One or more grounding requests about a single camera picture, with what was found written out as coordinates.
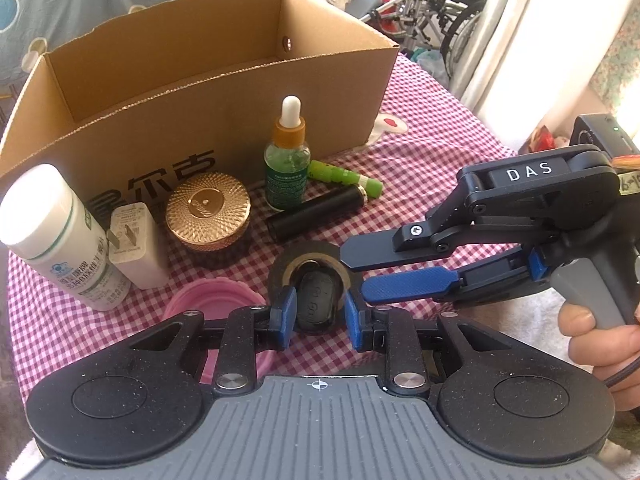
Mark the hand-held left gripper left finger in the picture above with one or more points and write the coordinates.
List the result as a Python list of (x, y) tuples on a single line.
[(283, 318)]

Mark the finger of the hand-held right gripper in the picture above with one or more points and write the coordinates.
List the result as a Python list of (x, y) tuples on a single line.
[(380, 252), (405, 285)]

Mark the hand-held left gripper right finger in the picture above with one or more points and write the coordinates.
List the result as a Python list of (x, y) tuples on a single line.
[(356, 321)]

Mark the black oval key fob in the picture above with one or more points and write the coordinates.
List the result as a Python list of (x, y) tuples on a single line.
[(320, 300)]

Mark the black tape roll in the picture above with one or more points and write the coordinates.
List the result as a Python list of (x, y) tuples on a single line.
[(280, 272)]

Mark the green glass dropper bottle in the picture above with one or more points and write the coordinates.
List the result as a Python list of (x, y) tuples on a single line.
[(286, 165)]

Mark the brown cardboard box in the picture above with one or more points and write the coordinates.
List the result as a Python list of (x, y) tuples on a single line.
[(210, 115)]

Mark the person's right hand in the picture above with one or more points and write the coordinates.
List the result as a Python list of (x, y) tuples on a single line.
[(595, 347)]

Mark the red packet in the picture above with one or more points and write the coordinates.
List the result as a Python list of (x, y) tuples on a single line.
[(542, 139)]

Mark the pink round lid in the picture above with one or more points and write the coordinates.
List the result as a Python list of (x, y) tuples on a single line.
[(210, 297)]

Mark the black cylinder tube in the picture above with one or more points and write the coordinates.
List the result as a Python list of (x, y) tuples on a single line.
[(310, 215)]

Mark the green lip balm tube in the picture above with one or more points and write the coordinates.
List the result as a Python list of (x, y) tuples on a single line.
[(340, 175)]

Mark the gold ribbed round jar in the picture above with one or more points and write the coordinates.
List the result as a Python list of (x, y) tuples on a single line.
[(207, 210)]

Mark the white red round object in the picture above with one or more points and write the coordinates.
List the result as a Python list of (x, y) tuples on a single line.
[(391, 121)]

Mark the purple checkered tablecloth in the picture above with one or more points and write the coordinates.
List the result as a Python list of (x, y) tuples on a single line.
[(440, 130)]

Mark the floral cloth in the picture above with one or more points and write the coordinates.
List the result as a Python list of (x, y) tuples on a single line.
[(617, 70)]

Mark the white charger plug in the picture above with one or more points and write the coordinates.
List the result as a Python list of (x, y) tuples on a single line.
[(137, 260)]

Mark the white window curtain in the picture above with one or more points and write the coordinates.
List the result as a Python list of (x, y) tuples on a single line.
[(545, 35)]

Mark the wheelchair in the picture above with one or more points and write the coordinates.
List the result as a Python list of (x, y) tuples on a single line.
[(440, 5)]

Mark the white plastic bottle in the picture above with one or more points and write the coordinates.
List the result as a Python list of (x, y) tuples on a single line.
[(55, 230)]

